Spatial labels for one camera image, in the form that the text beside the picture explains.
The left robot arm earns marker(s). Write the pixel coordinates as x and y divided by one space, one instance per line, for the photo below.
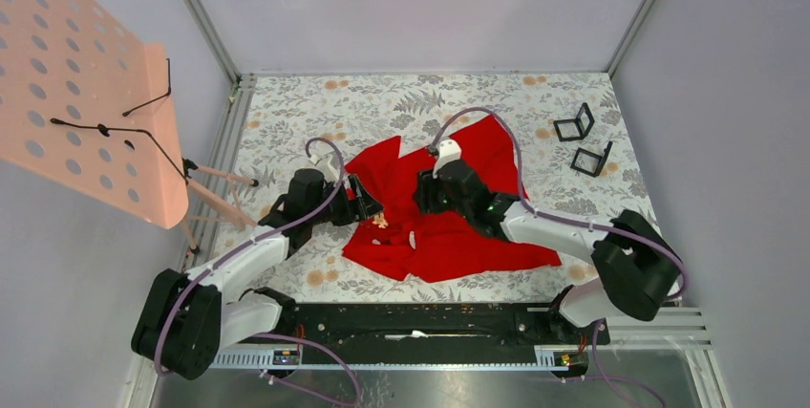
189 317

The gold orange ornate brooch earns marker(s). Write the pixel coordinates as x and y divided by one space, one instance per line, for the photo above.
380 220

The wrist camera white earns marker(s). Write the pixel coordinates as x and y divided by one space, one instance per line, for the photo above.
444 152
329 165

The floral table mat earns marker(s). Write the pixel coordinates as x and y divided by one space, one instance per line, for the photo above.
281 113

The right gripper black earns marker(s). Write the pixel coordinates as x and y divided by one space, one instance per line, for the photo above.
425 194

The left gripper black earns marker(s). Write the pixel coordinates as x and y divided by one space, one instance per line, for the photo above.
357 208

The black display box with orange brooch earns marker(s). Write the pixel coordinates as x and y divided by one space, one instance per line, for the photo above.
576 128

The pink perforated music stand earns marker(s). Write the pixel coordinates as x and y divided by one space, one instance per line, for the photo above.
86 104

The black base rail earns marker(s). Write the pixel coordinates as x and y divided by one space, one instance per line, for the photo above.
425 334

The red shirt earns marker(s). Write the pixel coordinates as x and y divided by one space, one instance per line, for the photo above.
446 246

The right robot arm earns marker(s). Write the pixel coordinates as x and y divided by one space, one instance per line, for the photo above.
636 268

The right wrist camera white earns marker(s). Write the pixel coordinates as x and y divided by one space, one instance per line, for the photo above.
444 152

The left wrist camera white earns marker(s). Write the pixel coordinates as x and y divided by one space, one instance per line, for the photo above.
329 165

